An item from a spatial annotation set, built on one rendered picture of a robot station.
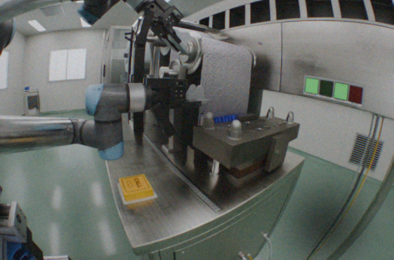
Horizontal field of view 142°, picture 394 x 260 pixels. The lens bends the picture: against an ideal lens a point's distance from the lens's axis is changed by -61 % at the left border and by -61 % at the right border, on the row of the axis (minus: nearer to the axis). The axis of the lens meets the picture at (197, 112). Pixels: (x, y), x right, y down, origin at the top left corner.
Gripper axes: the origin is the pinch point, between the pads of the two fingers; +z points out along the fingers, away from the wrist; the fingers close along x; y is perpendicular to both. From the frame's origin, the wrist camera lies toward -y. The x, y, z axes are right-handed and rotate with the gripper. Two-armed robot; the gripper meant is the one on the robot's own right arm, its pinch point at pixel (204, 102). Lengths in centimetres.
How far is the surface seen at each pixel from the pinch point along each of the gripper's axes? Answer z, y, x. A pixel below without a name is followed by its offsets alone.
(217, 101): 4.9, 0.3, -0.3
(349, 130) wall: 263, -43, -38
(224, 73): 7.1, 9.7, -0.3
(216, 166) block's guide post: -3.6, -15.8, -12.6
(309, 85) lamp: 29.4, 9.6, -23.1
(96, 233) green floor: -58, -109, 51
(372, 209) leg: 46, -36, -73
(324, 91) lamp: 29.4, 8.5, -29.3
